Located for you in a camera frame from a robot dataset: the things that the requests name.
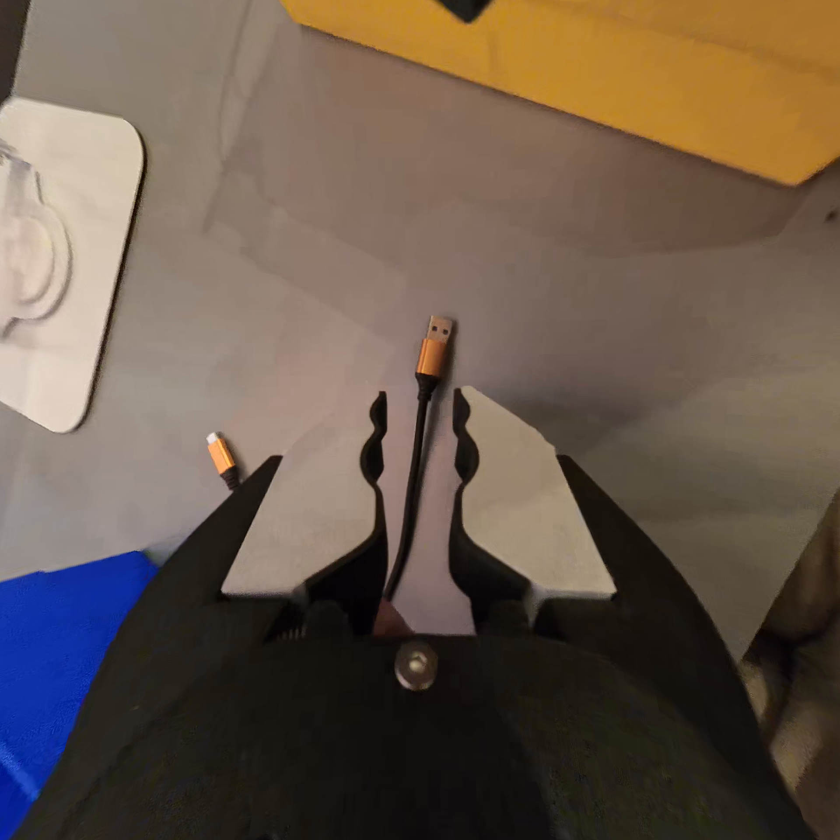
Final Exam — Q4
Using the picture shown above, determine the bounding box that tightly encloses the black orange usb cable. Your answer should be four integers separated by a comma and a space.
205, 315, 458, 602

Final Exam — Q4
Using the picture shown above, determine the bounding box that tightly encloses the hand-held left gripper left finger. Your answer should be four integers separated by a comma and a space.
222, 392, 389, 606

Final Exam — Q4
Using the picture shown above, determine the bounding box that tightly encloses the yellow bin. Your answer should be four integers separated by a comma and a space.
279, 0, 840, 188

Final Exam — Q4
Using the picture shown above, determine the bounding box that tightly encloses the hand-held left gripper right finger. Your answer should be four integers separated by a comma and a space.
449, 386, 616, 608

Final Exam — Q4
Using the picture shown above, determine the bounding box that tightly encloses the white stand with clear bracket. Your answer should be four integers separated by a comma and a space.
0, 97, 147, 434

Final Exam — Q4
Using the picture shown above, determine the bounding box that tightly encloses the blue bin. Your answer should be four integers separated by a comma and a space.
0, 550, 165, 840

